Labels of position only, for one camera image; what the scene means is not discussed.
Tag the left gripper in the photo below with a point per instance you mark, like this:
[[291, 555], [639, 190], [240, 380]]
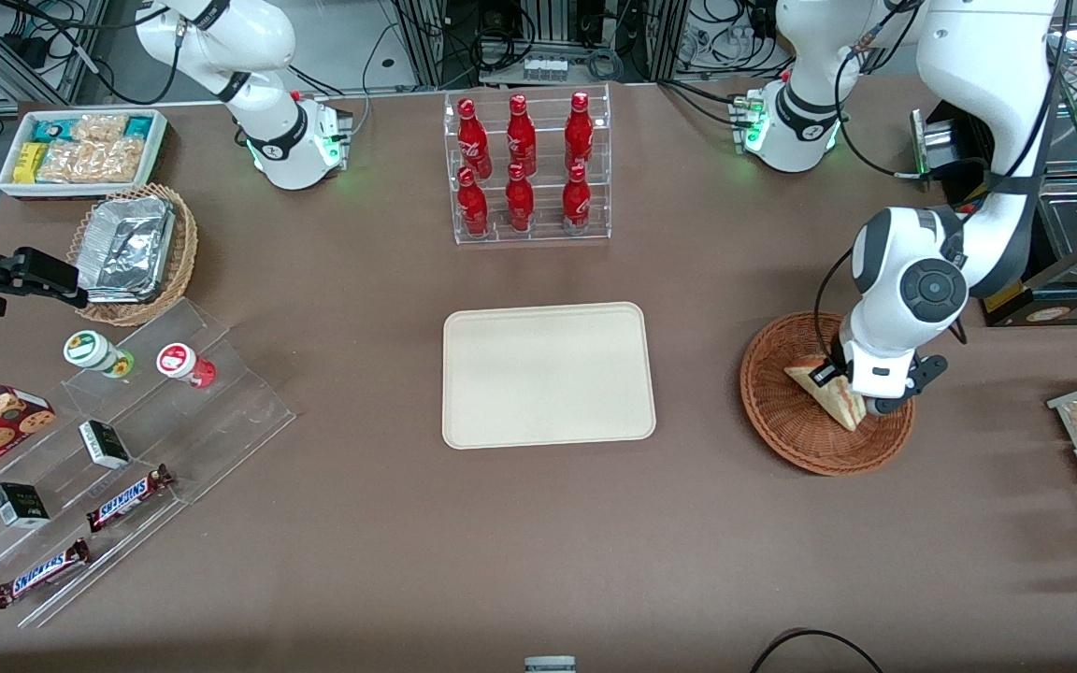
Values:
[[823, 376]]

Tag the triangular sandwich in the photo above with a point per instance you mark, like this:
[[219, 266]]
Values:
[[840, 404]]

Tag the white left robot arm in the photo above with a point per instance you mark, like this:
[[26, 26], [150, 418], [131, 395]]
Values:
[[978, 84]]

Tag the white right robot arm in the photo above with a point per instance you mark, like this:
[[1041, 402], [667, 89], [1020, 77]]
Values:
[[277, 140]]

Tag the brown round wicker basket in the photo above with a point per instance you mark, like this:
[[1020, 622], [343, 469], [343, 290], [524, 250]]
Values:
[[782, 411]]

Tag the light wicker basket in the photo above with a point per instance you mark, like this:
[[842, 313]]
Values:
[[181, 262]]

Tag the cream rectangular serving tray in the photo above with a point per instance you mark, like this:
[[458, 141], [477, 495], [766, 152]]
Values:
[[548, 374]]

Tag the green lid yogurt cup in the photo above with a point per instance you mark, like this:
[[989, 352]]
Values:
[[88, 349]]

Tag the silver foil pack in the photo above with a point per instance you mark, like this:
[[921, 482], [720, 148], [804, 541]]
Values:
[[132, 252], [108, 210]]

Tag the white plastic snack bin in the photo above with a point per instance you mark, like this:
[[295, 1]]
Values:
[[10, 187]]

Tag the yellow snack pack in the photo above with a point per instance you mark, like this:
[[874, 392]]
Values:
[[29, 162]]

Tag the clear cracker bag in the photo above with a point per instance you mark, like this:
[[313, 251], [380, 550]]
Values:
[[90, 161], [99, 127]]

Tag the teal snack pack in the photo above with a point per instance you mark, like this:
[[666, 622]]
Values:
[[138, 126], [52, 129]]

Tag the red lid yogurt cup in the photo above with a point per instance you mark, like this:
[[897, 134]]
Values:
[[179, 361]]

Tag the small black carton box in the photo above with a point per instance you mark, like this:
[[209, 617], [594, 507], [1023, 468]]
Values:
[[105, 445], [20, 506]]

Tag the clear acrylic stepped display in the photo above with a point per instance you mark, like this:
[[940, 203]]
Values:
[[221, 421]]

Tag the Snickers chocolate bar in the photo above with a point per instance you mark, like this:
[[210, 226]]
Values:
[[130, 497], [41, 573]]

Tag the black silver appliance box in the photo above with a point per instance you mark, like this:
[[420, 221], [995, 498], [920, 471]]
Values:
[[936, 140]]

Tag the red cola bottle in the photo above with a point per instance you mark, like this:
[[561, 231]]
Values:
[[473, 201], [576, 196], [579, 129], [519, 198], [471, 136], [521, 133]]

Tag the clear acrylic bottle rack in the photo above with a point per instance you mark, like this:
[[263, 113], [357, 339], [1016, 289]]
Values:
[[538, 229]]

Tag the small grey device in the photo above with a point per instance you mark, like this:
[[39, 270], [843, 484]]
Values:
[[550, 665]]

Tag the white power strip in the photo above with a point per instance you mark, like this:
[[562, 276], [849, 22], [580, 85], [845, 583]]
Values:
[[546, 68]]

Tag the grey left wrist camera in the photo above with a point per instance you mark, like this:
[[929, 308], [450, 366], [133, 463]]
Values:
[[886, 407]]

